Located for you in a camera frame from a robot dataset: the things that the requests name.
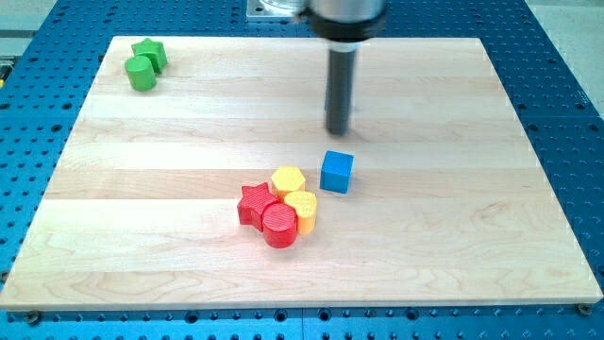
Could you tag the green star block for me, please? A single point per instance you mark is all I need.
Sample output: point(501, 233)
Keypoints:
point(154, 51)

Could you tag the wooden board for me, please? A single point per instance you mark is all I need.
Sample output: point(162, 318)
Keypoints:
point(221, 188)

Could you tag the red star block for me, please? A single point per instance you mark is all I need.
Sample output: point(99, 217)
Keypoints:
point(255, 200)

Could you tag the red cylinder block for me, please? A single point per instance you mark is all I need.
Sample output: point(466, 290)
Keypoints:
point(279, 225)

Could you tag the green cylinder block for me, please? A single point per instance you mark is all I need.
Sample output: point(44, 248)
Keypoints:
point(140, 73)

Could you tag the yellow heart block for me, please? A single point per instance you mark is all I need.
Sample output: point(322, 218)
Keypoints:
point(305, 205)

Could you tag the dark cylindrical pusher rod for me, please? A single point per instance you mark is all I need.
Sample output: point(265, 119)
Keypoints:
point(340, 80)

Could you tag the blue cube block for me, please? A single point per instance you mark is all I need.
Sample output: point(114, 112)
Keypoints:
point(336, 172)

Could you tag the yellow hexagon block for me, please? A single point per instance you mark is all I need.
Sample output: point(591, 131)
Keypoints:
point(287, 179)

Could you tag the metal base plate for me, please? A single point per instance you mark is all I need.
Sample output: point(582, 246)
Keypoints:
point(265, 10)

